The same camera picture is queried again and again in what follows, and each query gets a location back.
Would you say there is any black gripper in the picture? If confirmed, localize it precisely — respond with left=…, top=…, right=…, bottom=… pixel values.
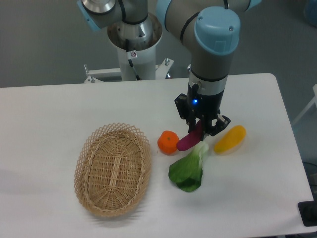
left=174, top=84, right=231, bottom=136

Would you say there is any purple sweet potato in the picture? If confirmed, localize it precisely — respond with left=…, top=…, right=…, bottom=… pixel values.
left=176, top=121, right=204, bottom=151

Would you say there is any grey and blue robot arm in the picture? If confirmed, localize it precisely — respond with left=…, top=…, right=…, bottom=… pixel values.
left=77, top=0, right=258, bottom=140

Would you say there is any woven wicker basket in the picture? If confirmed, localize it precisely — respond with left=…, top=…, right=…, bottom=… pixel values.
left=74, top=123, right=152, bottom=217

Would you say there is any yellow mango toy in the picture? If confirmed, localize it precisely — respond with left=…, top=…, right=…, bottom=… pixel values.
left=213, top=125, right=247, bottom=154

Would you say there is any orange toy pumpkin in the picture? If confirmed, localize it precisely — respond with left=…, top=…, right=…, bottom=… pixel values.
left=157, top=130, right=179, bottom=155

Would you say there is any green bok choy toy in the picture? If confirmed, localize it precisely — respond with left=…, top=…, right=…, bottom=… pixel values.
left=168, top=142, right=209, bottom=192

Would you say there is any black device at table edge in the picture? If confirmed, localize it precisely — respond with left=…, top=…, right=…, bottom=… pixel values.
left=298, top=201, right=317, bottom=227

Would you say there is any white metal base frame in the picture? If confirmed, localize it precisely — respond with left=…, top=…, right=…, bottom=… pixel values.
left=84, top=58, right=174, bottom=83

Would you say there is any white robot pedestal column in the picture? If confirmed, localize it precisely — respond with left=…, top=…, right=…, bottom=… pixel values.
left=107, top=13, right=162, bottom=80

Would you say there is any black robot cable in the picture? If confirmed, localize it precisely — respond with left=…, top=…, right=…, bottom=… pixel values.
left=125, top=39, right=142, bottom=81

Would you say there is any white furniture frame right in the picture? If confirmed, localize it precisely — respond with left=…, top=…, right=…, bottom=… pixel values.
left=291, top=84, right=317, bottom=127

